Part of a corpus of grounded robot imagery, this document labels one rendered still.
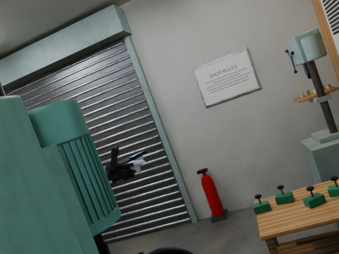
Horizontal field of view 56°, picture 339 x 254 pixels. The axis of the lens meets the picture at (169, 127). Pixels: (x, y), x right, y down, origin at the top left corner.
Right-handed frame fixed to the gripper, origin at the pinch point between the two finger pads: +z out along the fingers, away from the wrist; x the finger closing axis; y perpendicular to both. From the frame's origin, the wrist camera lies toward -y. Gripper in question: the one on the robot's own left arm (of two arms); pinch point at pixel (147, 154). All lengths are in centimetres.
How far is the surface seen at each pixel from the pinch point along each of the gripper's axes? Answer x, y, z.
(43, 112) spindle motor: 75, -36, -3
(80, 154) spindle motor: 73, -24, 0
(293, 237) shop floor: -106, 139, 71
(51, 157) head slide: 81, -27, -3
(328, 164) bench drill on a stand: -95, 81, 111
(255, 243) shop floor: -115, 141, 38
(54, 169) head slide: 82, -25, -3
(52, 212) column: 93, -20, -1
